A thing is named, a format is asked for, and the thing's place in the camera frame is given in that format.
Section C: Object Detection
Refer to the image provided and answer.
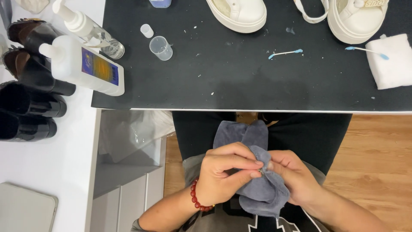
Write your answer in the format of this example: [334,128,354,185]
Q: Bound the person's left hand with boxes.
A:
[196,142,264,207]

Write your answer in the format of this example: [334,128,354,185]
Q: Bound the person's right hand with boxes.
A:
[267,150,323,207]

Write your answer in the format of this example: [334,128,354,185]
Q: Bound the grey microfibre cloth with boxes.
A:
[213,120,291,219]

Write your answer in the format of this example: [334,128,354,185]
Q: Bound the black trousers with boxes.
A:
[172,111,353,176]

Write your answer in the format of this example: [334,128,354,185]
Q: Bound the white drawer cabinet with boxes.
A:
[89,135,168,232]

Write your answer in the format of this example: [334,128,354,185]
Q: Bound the clear plastic bag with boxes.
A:
[98,110,176,163]

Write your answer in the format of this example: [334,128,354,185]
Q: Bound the black work mat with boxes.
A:
[91,0,412,112]

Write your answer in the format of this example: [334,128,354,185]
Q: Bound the blue-tipped cotton swab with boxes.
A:
[345,46,389,61]
[268,49,303,60]

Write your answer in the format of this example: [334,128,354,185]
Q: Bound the small clear plastic cup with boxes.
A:
[149,36,173,61]

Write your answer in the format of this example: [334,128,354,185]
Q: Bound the white folded pad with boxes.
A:
[365,34,412,90]

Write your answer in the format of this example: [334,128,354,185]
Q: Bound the small white cap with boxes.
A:
[140,24,154,39]

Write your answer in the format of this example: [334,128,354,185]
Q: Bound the white platform sandal gold charm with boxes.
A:
[294,0,389,44]

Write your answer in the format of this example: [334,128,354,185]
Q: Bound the white pump bottle blue label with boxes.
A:
[39,35,125,97]

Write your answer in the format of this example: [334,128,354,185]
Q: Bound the grey tablet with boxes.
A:
[0,182,59,232]

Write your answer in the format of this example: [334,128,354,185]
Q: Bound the clear pump bottle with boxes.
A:
[52,0,125,60]

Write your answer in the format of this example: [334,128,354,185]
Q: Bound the black brown studded sandal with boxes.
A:
[7,18,66,55]
[2,48,76,96]

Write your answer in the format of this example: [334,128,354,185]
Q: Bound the red bead bracelet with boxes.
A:
[190,178,216,212]

